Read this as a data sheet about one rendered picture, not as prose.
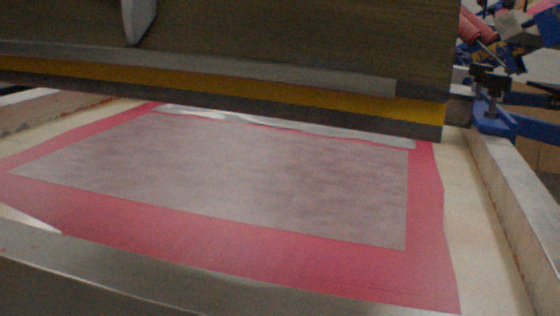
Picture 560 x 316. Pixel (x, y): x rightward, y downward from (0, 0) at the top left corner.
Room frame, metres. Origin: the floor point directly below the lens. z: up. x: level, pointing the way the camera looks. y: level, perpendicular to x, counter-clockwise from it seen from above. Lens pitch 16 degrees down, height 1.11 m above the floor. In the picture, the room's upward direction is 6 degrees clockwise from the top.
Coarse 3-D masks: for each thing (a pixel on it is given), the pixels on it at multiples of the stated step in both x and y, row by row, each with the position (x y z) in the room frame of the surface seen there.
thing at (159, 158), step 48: (48, 144) 0.51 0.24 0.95; (96, 144) 0.53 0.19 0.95; (144, 144) 0.55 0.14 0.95; (192, 144) 0.57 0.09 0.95; (240, 144) 0.59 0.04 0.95; (0, 192) 0.37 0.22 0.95; (48, 192) 0.38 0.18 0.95; (144, 192) 0.41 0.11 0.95; (192, 192) 0.42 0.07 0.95; (96, 240) 0.31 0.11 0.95
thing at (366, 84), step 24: (0, 48) 0.33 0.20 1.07; (24, 48) 0.33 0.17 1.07; (48, 48) 0.33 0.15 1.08; (72, 48) 0.32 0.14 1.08; (96, 48) 0.32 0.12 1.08; (120, 48) 0.32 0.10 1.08; (144, 48) 0.32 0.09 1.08; (192, 72) 0.30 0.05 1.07; (216, 72) 0.30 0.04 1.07; (240, 72) 0.30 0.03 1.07; (264, 72) 0.30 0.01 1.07; (288, 72) 0.29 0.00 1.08; (312, 72) 0.29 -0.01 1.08; (336, 72) 0.29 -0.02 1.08; (384, 96) 0.28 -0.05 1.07
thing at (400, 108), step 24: (48, 72) 0.35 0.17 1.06; (72, 72) 0.35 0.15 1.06; (96, 72) 0.34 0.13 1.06; (120, 72) 0.34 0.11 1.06; (144, 72) 0.34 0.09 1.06; (168, 72) 0.33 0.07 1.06; (240, 96) 0.32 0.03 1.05; (264, 96) 0.32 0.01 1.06; (288, 96) 0.32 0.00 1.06; (312, 96) 0.31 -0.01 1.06; (336, 96) 0.31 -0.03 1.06; (360, 96) 0.31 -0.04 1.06; (408, 120) 0.30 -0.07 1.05; (432, 120) 0.30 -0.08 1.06
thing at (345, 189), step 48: (288, 144) 0.61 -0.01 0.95; (336, 144) 0.63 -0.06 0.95; (240, 192) 0.43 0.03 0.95; (288, 192) 0.45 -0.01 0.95; (336, 192) 0.46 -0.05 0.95; (384, 192) 0.47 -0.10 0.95; (432, 192) 0.48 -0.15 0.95; (144, 240) 0.32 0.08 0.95; (192, 240) 0.33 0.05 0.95; (240, 240) 0.34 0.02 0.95; (288, 240) 0.35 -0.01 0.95; (336, 240) 0.35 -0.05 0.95; (384, 240) 0.36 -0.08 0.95; (432, 240) 0.37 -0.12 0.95; (336, 288) 0.28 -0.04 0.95; (384, 288) 0.29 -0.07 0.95; (432, 288) 0.29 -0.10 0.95
